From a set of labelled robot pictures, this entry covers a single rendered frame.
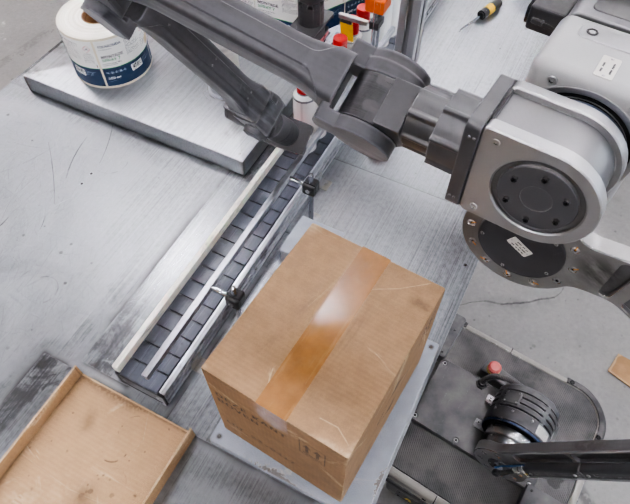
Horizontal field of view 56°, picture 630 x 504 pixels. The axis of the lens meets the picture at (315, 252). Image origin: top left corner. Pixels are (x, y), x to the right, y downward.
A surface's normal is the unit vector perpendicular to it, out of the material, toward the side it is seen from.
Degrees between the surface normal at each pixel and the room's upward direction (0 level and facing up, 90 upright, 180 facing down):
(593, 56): 0
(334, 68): 33
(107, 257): 0
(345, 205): 0
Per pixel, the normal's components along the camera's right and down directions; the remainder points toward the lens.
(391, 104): -0.27, -0.15
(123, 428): 0.00, -0.56
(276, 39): -0.04, -0.03
